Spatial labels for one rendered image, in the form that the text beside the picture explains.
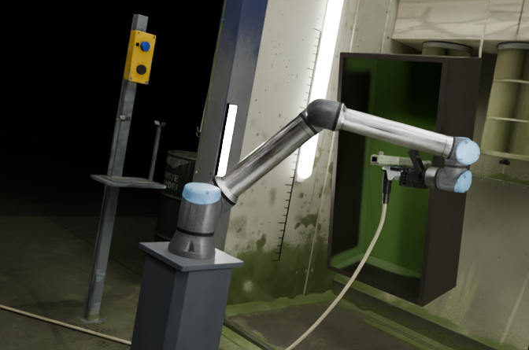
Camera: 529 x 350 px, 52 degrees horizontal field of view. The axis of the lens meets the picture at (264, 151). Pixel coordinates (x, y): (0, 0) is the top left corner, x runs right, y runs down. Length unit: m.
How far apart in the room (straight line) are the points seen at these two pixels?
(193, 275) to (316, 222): 1.82
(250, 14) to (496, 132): 1.72
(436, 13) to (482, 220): 1.45
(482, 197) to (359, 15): 1.52
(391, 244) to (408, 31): 1.61
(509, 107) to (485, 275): 1.07
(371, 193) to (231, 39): 1.21
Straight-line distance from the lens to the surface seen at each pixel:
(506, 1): 3.82
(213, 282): 2.15
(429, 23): 4.02
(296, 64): 3.37
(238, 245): 3.28
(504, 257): 3.77
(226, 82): 3.03
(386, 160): 2.38
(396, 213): 3.18
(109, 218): 2.98
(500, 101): 3.73
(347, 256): 3.26
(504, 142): 3.69
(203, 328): 2.20
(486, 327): 3.59
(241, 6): 3.08
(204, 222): 2.12
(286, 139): 2.22
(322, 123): 2.10
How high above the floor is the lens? 1.20
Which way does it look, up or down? 3 degrees down
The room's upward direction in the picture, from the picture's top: 10 degrees clockwise
